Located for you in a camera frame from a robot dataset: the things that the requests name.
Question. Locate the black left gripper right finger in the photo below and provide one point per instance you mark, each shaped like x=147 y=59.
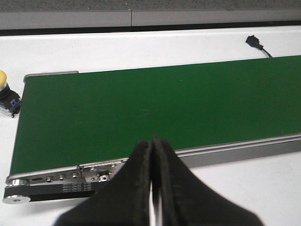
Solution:
x=181 y=199

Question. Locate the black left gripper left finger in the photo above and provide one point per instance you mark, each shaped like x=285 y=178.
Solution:
x=123 y=201

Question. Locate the green conveyor belt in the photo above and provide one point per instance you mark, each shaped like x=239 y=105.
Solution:
x=70 y=119

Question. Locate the black drive belt with pulleys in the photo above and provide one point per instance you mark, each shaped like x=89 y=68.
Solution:
x=20 y=191

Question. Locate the yellow push button beside conveyor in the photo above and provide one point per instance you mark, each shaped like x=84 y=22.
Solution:
x=10 y=101

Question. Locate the small black sensor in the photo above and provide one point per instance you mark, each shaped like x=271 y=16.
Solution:
x=254 y=42

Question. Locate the grey speckled stone counter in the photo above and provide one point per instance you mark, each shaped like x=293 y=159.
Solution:
x=36 y=14

